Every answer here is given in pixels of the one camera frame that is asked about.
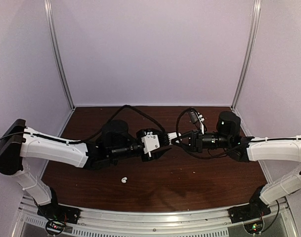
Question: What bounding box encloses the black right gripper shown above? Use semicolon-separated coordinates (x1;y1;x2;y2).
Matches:
172;129;231;154

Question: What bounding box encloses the white oval charging case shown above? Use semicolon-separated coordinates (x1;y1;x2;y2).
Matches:
167;132;181;140

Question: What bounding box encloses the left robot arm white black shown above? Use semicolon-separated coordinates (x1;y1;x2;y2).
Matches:
0;119;177;226

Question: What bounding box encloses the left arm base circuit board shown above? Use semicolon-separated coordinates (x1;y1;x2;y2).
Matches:
45;220;66;236

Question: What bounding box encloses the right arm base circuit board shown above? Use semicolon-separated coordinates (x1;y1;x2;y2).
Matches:
244;220;264;235

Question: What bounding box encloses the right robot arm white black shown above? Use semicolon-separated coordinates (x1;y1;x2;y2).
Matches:
168;108;301;223

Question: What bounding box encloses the white clip-on earbud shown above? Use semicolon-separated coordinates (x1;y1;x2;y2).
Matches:
121;177;128;184

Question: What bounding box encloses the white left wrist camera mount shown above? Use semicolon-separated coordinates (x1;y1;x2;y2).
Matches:
141;132;160;157

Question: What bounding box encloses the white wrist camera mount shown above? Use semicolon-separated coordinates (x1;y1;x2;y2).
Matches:
188;110;206;134
141;132;160;157

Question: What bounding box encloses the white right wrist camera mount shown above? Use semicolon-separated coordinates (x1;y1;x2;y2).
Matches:
188;110;206;134

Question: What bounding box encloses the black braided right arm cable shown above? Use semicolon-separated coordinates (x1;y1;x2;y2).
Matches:
174;108;242;160

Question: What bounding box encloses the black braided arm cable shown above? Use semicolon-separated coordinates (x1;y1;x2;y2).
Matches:
174;108;242;160
31;105;168;146

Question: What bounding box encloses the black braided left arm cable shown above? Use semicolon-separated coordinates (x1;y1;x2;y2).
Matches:
31;105;168;146

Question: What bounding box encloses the aluminium front frame rail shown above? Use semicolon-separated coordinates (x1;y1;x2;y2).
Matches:
13;196;299;237

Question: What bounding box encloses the aluminium corner post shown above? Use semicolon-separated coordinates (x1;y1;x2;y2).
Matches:
44;0;75;110
231;0;262;111

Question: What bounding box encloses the left aluminium corner post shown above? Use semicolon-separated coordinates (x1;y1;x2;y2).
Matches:
44;0;75;110

